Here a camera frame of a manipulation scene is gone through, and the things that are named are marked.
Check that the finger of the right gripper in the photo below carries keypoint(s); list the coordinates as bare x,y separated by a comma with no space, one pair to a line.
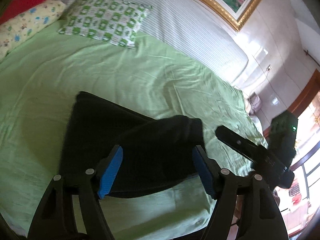
245,147

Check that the black pants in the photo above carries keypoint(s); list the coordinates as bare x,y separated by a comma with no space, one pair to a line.
157,154

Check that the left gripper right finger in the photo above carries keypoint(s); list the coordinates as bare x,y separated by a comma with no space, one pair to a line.
260,217

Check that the green bed sheet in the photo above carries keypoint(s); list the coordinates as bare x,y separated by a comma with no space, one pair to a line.
41,78

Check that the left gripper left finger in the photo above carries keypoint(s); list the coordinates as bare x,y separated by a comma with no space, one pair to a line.
54,217

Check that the green white patterned pillow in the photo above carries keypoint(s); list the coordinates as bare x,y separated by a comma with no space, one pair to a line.
113,21

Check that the white striped quilt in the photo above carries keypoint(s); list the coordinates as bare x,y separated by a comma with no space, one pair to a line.
184,26

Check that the brown wooden door frame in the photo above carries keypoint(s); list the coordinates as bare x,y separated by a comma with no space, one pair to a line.
306,96

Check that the yellow cartoon print pillow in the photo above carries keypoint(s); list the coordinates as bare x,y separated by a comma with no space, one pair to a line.
26,24

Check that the pink grey bag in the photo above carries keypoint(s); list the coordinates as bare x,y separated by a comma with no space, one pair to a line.
255,104

